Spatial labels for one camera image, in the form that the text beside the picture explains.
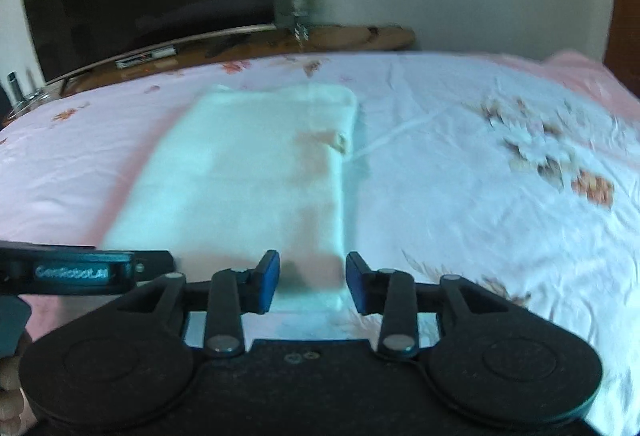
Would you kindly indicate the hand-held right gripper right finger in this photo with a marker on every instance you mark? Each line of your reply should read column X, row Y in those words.
column 355, row 283

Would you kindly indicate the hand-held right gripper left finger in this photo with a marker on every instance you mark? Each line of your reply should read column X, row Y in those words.
column 270, row 283

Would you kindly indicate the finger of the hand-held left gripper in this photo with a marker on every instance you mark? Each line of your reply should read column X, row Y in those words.
column 152, row 262

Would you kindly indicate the cream small garment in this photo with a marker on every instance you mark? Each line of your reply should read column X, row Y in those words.
column 240, row 176

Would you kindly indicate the person's left hand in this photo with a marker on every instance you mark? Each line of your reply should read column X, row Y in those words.
column 10, row 391

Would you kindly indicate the floral pink bedsheet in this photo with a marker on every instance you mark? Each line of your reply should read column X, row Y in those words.
column 475, row 226

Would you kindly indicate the clear glass tray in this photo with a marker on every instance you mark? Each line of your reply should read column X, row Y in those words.
column 30, row 101

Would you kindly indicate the small dark bottle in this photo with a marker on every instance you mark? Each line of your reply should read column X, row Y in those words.
column 14, row 88

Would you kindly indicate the white flat device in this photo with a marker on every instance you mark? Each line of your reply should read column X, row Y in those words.
column 145, row 57

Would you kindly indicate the wooden television stand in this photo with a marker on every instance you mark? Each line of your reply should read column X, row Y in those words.
column 350, row 35

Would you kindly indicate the pink cloth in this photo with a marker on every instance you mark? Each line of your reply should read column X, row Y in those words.
column 585, row 68

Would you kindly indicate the brown wooden furniture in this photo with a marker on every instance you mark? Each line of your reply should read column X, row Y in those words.
column 625, row 5

